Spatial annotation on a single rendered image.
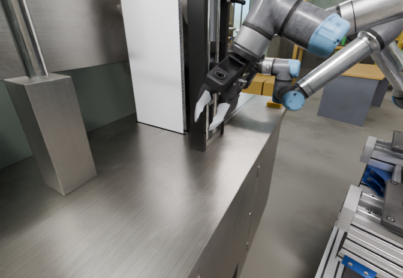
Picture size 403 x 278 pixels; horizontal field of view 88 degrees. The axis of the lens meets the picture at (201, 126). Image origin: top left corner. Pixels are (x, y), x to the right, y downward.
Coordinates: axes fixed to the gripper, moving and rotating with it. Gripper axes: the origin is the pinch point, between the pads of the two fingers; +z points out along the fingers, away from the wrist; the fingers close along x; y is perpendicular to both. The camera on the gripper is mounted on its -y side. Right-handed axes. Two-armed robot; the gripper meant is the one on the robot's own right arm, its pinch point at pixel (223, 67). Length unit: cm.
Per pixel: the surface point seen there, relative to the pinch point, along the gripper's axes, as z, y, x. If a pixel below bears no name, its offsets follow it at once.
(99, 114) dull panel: 30, -14, 52
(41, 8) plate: 30, 23, 63
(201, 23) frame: -15, 19, 49
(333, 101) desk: -69, -81, -263
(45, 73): 6, 9, 77
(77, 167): 4, -14, 78
